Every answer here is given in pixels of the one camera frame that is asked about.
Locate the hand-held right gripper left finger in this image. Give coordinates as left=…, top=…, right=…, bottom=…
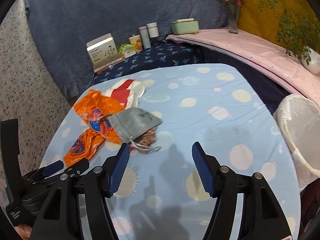
left=31, top=142, right=131, bottom=240

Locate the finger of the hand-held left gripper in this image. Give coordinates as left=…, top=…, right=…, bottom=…
left=64, top=159, right=90, bottom=178
left=41, top=160, right=64, bottom=178

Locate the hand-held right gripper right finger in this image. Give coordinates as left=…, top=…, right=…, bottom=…
left=191, top=141, right=292, bottom=240

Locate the small orange snack wrapper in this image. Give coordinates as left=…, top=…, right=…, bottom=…
left=62, top=129, right=105, bottom=167

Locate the brown curly hair tie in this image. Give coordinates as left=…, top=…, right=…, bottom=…
left=136, top=127, right=158, bottom=153

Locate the grey drawstring pouch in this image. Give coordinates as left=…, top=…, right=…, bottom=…
left=109, top=107, right=163, bottom=153

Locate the large orange snack wrapper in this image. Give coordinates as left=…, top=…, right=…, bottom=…
left=73, top=89, right=125, bottom=144

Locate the red and white paper cup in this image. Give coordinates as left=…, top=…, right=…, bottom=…
left=104, top=78, right=146, bottom=109

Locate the waste bin with plastic liner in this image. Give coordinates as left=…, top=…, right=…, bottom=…
left=274, top=94, right=320, bottom=190

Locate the blue planet-print tablecloth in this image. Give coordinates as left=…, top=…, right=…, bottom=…
left=40, top=63, right=302, bottom=240

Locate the wooden display stand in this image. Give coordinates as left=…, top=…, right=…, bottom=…
left=94, top=57, right=125, bottom=74

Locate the white card box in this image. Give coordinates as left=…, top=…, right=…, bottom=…
left=86, top=33, right=120, bottom=72

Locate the green packet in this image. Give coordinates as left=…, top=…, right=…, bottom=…
left=118, top=43, right=137, bottom=58

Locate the dark blue printed cloth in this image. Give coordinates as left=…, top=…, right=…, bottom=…
left=94, top=39, right=204, bottom=84

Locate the slim grey bottle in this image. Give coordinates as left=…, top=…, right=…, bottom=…
left=139, top=26, right=152, bottom=50

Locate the pink shelf cloth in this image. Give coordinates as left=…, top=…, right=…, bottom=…
left=166, top=29, right=320, bottom=98

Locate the white jar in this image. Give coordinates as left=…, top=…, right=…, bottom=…
left=146, top=22, right=160, bottom=39

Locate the green tissue box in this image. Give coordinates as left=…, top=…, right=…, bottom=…
left=170, top=18, right=200, bottom=35

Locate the glass vase with pink flowers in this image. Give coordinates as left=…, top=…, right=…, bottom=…
left=216, top=0, right=245, bottom=34

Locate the green plant in white pot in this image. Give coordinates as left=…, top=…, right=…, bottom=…
left=259, top=0, right=320, bottom=75

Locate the blue-grey backdrop cloth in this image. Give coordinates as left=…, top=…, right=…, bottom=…
left=24, top=0, right=240, bottom=100

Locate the yellow backdrop cloth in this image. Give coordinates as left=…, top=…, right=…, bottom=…
left=235, top=0, right=320, bottom=55

